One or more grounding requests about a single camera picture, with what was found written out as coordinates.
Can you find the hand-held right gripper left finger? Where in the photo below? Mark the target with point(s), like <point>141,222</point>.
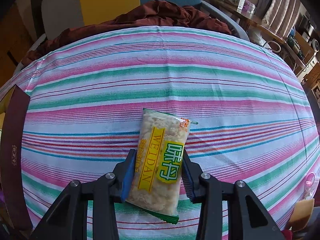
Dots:
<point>127,180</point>

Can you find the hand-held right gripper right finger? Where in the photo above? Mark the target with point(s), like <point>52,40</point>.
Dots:
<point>188,182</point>

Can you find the rice cracker snack packet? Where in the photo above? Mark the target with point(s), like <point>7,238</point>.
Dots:
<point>157,160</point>

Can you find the gold tin box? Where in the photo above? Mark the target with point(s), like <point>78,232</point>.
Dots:
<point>15,155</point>

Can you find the person's red clothing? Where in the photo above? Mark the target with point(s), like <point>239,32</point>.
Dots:
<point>287,235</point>

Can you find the tan cardboard piece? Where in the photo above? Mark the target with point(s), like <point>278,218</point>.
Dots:
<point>302,212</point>

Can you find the pink plastic container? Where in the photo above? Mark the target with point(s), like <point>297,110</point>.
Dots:
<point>311,180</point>

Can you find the wooden cabinet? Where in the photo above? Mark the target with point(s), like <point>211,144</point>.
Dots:
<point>313,82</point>

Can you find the dark red cloth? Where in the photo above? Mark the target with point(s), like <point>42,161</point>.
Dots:
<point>162,12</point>

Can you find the wooden side table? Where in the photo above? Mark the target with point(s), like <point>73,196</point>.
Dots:
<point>252,21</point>

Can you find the metal rack with electronics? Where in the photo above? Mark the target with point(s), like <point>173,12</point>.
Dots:
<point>297,46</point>

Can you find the grey yellow blue armchair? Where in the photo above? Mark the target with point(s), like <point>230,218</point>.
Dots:
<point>107,2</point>

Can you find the wooden wardrobe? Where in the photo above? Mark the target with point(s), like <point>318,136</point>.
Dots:
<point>10,42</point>

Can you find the small purple box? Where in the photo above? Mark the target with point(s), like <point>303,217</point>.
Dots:
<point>248,6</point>

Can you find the white round appliance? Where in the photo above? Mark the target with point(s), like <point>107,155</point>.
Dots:
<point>316,45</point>

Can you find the beige patterned curtain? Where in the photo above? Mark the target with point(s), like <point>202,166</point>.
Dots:
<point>277,7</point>

